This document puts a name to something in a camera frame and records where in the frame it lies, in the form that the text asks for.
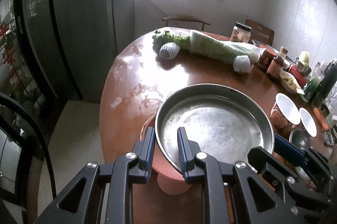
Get green lettuce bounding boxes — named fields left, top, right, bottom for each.
left=152, top=29, right=191, bottom=51

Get small foam-netted fruit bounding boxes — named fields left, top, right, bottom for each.
left=158, top=42, right=181, bottom=60

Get round steel pan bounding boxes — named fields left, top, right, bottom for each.
left=155, top=84, right=275, bottom=174

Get glass door red decals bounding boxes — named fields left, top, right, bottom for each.
left=0, top=0, right=58, bottom=119

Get white paper noodle bowl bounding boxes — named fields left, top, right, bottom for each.
left=299, top=107, right=318, bottom=137
left=270, top=93, right=301, bottom=132

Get red tissue box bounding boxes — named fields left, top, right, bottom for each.
left=288, top=65, right=308, bottom=85

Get wrapped napa cabbage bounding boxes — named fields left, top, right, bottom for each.
left=190, top=31, right=266, bottom=64

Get brown sauce bottle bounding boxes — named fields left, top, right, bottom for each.
left=267, top=54, right=286, bottom=80

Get white dish of food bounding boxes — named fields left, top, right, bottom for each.
left=278, top=70, right=304, bottom=94

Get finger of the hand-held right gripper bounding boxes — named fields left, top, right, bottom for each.
left=247, top=146, right=332, bottom=211
left=274, top=134, right=337, bottom=170

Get black thermos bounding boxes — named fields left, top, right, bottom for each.
left=314, top=61, right=337, bottom=106

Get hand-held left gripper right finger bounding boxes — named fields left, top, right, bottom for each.
left=177, top=127, right=306, bottom=224

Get orange carrot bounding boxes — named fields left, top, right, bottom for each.
left=314, top=107, right=329, bottom=130

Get wooden chair curved backrest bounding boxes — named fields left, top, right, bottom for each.
left=162, top=15, right=211, bottom=31

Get green liquid bottle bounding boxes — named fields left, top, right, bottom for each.
left=301, top=66, right=324, bottom=102

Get pink bear-shaped plate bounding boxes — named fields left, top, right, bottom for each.
left=142, top=116, right=194, bottom=195

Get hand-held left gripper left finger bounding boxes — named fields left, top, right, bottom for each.
left=34, top=127, right=156, bottom=224

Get grey refrigerator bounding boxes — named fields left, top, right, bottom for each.
left=16, top=0, right=119, bottom=114

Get yellow plastic item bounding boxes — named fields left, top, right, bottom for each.
left=298, top=51, right=310, bottom=67

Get red sauce jar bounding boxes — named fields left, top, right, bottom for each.
left=258, top=46, right=277, bottom=70

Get large foam-netted fruit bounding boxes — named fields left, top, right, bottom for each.
left=233, top=55, right=252, bottom=73

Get large steel bowl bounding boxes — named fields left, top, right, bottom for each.
left=289, top=127, right=312, bottom=151

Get black cable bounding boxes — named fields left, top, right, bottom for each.
left=0, top=92, right=57, bottom=198

